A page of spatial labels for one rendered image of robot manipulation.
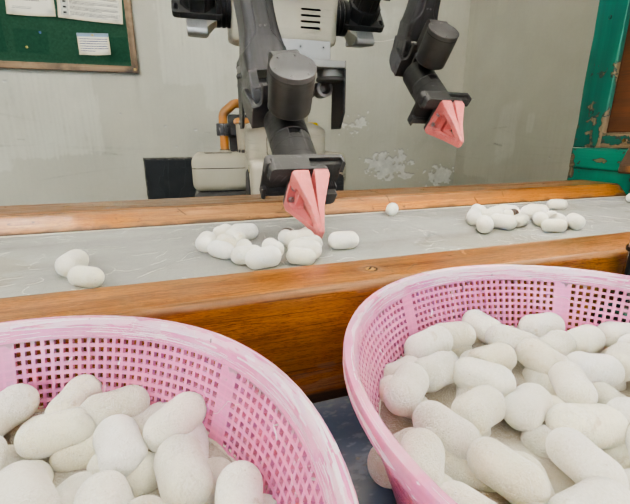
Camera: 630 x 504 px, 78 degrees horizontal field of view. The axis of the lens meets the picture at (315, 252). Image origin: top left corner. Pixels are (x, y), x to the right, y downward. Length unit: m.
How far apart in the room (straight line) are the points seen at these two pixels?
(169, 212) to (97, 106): 1.97
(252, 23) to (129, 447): 0.53
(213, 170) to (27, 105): 1.49
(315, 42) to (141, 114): 1.57
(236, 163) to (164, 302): 1.11
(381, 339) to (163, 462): 0.13
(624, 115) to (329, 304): 0.96
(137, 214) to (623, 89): 1.03
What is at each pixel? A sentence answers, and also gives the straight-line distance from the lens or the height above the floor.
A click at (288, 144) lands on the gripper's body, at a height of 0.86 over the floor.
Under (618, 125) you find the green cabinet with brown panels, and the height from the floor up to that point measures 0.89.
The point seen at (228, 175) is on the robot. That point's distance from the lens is 1.35.
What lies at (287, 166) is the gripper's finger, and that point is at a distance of 0.46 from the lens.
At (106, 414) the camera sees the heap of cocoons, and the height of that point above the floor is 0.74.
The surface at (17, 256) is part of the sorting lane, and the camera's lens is 0.53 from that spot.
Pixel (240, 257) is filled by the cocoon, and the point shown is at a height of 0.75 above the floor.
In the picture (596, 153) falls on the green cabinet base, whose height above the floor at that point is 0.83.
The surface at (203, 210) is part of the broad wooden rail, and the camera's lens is 0.61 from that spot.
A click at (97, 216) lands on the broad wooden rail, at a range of 0.63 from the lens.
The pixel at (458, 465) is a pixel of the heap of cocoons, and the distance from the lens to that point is 0.20.
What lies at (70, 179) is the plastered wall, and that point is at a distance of 2.61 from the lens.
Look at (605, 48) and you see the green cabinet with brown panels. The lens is 1.18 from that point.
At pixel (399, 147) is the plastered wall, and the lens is 2.81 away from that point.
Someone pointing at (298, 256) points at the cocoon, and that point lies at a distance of 0.38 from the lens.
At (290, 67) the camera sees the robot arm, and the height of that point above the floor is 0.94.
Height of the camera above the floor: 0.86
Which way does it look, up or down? 17 degrees down
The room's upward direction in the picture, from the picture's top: straight up
